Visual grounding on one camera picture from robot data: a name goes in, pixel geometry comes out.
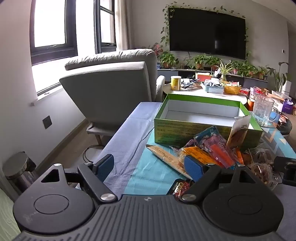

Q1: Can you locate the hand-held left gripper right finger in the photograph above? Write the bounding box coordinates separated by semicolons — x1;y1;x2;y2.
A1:
179;155;266;204

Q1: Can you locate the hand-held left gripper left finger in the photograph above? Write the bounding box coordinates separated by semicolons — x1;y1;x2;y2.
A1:
35;154;118;204

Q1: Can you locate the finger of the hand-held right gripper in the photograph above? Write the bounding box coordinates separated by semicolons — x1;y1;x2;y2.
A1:
283;162;296;185
274;156;296;173

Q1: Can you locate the blue patterned snack packet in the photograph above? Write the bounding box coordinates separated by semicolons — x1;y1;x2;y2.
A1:
194;126;239;169

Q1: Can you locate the green cardboard box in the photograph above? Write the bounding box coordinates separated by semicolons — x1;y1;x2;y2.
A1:
154;93;264;151

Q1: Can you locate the clear packet of brown snacks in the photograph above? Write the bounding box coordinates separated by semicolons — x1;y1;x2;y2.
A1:
251;145;278;163
248;162;278;186

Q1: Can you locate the orange flat snack packet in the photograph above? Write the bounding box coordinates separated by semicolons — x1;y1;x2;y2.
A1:
179;146;223;168

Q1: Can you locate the geometric patterned table mat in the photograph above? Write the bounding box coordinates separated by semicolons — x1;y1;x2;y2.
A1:
260;122;296;159

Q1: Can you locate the black and red snack packet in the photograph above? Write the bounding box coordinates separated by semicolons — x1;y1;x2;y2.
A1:
166;179;195;200

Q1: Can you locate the long beige snack packet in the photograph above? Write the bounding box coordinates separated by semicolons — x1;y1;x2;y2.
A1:
146;144;193;180

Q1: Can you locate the dark round object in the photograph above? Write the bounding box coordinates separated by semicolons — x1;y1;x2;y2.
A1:
277;116;293;135

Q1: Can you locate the blue-grey cloth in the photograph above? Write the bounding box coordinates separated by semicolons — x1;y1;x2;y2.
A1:
101;101;163;195

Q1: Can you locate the teal cloth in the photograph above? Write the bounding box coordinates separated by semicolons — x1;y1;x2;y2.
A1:
123;130;193;195

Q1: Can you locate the white and brown snack pouch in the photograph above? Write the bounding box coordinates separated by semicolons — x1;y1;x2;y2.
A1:
226;115;251;149

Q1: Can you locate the clear glass mug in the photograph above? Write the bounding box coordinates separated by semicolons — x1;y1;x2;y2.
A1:
253;93;281;127

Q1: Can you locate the purple paper bag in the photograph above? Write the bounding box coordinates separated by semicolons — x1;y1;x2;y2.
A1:
282;99;294;114

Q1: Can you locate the round white table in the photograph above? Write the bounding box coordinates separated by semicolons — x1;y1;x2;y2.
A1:
163;80;248;105

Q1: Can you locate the grey armchair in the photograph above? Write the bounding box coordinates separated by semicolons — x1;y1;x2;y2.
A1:
59;49;166;145

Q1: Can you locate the grey plastic basket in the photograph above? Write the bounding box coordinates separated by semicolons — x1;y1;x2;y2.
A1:
200;80;225;93

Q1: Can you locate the black remote control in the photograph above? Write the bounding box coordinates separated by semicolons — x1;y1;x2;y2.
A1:
181;79;201;89

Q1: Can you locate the yellow tin can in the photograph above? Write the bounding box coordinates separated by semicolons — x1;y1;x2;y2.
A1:
171;76;182;91

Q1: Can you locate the tall plant in white pot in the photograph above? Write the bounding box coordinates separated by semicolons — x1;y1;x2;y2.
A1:
267;61;294;93

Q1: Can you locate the orange woven basket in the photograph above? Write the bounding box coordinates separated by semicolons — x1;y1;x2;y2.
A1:
223;84;241;95

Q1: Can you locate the metal trash can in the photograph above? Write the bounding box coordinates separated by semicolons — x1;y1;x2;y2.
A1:
2;151;38;193

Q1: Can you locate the low grey television cabinet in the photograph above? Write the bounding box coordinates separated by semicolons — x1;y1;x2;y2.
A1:
157;67;269;89

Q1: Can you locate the orange box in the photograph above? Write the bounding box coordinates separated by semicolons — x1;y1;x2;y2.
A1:
195;72;212;82

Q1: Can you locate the small potted plant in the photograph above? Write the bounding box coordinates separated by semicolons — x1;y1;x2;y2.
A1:
256;66;269;80

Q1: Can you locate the spider plant in glass vase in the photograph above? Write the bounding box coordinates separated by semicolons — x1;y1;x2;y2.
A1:
217;60;234;82

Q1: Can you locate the wide green potted plant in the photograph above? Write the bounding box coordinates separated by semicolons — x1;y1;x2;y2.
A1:
230;60;258;77

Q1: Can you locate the bushy potted plant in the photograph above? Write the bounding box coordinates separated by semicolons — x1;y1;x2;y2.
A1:
191;54;221;70

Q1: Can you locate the leafy potted plant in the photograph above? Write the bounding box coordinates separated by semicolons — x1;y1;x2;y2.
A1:
159;52;179;69

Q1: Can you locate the red flower decoration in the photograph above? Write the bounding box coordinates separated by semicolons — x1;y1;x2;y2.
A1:
153;43;164;57

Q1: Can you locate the trailing green vine plant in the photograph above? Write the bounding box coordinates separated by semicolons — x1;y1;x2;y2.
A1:
159;2;251;59

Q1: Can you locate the narrow black-framed window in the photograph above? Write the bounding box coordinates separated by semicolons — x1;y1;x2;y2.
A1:
93;0;117;54

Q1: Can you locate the beige curtain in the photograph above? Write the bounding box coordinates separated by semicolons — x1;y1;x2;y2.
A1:
115;0;129;51

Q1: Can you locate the large black-framed window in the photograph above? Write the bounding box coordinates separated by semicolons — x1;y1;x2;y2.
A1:
30;0;78;67

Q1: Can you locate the black floor cable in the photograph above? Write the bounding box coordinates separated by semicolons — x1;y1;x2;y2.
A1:
82;145;105;163

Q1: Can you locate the black wall socket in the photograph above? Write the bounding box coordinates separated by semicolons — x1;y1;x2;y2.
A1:
42;115;53;129

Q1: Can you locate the wall-mounted black television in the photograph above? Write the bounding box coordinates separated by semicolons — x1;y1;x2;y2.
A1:
168;7;246;60

